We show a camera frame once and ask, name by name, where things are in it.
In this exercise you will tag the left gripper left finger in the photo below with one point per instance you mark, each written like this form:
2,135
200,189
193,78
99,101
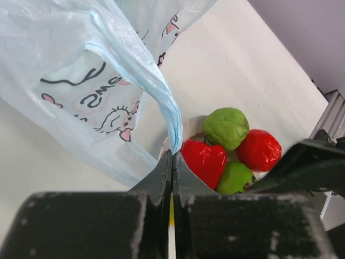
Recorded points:
131,224

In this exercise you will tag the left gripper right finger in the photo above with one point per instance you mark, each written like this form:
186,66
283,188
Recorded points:
209,225

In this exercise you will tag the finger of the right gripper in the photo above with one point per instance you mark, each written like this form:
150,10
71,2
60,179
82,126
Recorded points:
313,164

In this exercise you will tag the orange red tomato toy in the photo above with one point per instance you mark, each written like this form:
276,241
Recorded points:
259,151

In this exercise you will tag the green watermelon toy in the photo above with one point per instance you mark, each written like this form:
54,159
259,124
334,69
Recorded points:
236,178

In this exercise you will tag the red bell pepper toy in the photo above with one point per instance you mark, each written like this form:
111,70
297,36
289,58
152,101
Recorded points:
206,161

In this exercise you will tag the green custard apple toy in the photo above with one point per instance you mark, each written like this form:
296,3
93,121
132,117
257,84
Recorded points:
227,127

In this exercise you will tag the light blue plastic bag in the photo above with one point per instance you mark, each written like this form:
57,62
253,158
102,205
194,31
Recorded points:
82,70

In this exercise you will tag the yellow orange mango toy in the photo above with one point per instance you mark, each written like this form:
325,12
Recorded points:
171,212

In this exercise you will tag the white paper plate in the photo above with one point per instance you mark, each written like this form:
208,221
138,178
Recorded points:
192,129

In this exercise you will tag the aluminium rail frame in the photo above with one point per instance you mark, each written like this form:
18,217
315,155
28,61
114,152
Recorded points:
330,127

